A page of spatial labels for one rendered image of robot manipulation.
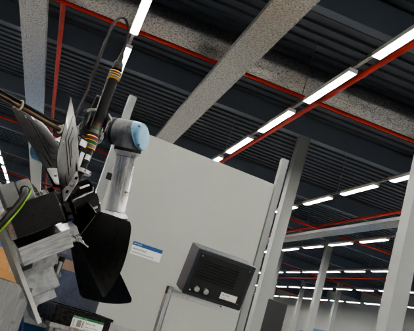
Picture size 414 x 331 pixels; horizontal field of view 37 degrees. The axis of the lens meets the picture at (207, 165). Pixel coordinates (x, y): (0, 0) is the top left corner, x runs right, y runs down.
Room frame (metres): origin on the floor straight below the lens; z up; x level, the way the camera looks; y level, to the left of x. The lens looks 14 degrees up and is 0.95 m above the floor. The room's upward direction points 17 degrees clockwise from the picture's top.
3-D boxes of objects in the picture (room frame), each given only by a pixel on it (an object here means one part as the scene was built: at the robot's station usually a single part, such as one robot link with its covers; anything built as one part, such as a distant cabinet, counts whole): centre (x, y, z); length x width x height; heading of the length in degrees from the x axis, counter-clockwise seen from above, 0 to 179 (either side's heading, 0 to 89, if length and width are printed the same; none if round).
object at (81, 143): (1.95, 0.39, 1.34); 0.09 x 0.07 x 0.10; 143
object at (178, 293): (2.50, -0.10, 1.04); 0.24 x 0.03 x 0.03; 108
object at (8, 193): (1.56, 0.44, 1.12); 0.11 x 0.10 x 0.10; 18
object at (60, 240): (1.61, 0.35, 1.03); 0.15 x 0.10 x 0.14; 108
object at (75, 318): (2.20, 0.29, 0.84); 0.22 x 0.17 x 0.07; 123
